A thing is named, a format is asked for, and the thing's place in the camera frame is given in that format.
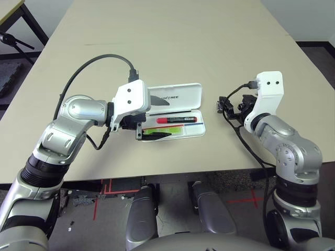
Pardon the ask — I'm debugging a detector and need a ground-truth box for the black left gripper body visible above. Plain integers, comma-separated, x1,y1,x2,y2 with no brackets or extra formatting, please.
119,113,147,131

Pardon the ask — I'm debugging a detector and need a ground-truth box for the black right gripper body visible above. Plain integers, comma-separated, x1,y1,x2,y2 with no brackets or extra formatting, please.
233,104,252,119

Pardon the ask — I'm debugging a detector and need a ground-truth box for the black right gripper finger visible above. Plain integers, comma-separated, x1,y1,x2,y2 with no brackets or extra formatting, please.
241,94,258,108
218,96,235,117

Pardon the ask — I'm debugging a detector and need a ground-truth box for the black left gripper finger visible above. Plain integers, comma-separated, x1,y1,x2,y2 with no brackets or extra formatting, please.
149,95,171,107
135,122,172,142

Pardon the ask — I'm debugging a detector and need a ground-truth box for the green highlighter pen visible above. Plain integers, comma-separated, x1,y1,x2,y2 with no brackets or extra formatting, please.
142,126,184,136

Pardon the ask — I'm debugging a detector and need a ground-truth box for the red black marker pen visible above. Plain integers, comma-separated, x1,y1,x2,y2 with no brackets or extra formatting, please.
156,116,198,125

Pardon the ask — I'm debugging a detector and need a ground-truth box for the white plastic pencil case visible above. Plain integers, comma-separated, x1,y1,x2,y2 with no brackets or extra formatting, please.
141,83,207,143

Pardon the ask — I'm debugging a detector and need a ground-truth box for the grey robot left leg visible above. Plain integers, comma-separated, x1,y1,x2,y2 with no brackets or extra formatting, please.
125,184,161,250

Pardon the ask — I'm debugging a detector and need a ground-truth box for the grey robot leg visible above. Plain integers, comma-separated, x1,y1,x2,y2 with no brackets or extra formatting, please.
189,181,238,235
125,184,161,250

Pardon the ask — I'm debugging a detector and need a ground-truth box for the grey robot right leg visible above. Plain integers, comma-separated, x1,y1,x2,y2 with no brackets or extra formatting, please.
189,181,238,235

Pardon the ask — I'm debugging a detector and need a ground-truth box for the grey robot torso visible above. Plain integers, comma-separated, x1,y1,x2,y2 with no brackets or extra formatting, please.
128,232,288,251

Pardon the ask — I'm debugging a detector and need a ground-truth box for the black foam floor mat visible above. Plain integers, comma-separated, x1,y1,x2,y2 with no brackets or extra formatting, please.
0,61,26,98

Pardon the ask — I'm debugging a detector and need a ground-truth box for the black tripod stand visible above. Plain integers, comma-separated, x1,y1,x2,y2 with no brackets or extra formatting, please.
0,31,36,65

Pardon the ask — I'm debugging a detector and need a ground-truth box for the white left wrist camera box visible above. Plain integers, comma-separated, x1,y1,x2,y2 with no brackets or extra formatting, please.
109,79,152,133

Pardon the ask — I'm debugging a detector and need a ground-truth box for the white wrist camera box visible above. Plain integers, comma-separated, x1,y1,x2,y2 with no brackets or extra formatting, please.
109,79,152,133
243,71,285,132

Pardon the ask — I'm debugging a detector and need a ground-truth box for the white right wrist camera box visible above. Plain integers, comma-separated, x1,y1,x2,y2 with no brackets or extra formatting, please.
243,71,285,132

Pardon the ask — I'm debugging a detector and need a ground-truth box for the side table with black frame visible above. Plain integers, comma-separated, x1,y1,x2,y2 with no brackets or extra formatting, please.
0,0,50,65

